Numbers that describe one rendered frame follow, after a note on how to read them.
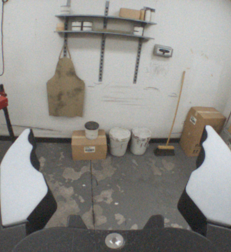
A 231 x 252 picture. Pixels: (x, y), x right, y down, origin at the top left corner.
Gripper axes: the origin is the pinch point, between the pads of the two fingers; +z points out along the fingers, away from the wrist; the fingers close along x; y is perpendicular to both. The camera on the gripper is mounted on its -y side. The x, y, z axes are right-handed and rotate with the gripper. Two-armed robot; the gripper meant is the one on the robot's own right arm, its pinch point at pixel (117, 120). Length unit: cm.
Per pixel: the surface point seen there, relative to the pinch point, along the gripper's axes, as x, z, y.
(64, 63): -69, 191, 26
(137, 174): 23, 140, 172
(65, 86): -71, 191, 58
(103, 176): -23, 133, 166
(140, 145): 30, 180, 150
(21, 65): -131, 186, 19
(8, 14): -141, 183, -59
